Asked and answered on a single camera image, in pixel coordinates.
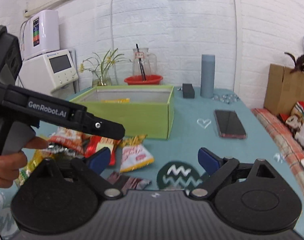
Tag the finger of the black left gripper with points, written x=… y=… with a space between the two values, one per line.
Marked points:
x=30 y=108

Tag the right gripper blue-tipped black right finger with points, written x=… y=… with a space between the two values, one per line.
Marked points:
x=252 y=198

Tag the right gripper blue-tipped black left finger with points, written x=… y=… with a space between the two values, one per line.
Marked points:
x=59 y=197

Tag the yellow chips packet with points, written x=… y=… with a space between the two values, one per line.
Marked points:
x=25 y=172

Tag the dark maroon snack packet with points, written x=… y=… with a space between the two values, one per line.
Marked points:
x=125 y=183

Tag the white red snack packet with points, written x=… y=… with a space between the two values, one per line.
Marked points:
x=134 y=158

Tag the person's left hand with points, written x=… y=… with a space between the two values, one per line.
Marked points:
x=9 y=168

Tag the white machine with screen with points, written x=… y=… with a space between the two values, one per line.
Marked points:
x=52 y=74

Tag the flower vase with plant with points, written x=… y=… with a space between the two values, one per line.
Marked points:
x=99 y=66

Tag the red-cased smartphone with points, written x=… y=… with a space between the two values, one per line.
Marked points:
x=229 y=124

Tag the white water purifier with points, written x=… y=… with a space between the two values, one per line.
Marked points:
x=41 y=34

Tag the teal tablecloth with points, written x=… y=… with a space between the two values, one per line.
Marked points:
x=194 y=127

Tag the green cardboard box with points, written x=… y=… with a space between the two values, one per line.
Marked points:
x=141 y=109

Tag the brown cardboard box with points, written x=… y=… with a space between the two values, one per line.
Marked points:
x=284 y=89

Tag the glass pitcher with straw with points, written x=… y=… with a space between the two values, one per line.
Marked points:
x=144 y=62

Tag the red plastic basin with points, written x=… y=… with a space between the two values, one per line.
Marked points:
x=149 y=80

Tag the small black box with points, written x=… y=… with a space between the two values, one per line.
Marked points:
x=188 y=91

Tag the grey cylindrical bottle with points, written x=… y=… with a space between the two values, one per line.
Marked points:
x=207 y=76

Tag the dark dried plant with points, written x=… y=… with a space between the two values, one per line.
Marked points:
x=298 y=63

